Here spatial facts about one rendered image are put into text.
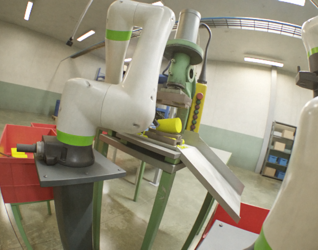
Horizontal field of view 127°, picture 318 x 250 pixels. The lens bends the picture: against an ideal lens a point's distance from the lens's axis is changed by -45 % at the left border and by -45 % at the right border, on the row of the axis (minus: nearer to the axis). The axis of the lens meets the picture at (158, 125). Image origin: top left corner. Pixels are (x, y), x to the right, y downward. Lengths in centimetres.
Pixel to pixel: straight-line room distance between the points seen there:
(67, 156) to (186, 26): 76
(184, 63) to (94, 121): 49
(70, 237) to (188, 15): 115
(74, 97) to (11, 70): 826
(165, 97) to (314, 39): 62
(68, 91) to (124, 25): 35
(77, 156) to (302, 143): 45
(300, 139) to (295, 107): 623
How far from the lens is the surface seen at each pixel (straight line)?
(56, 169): 41
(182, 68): 69
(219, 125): 587
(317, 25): 50
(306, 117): 16
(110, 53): 67
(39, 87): 861
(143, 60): 43
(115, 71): 70
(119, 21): 62
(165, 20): 56
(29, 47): 881
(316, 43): 48
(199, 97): 82
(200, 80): 91
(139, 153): 58
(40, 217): 159
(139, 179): 178
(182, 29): 79
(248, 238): 33
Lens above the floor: 110
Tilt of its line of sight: 2 degrees down
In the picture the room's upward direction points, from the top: 13 degrees clockwise
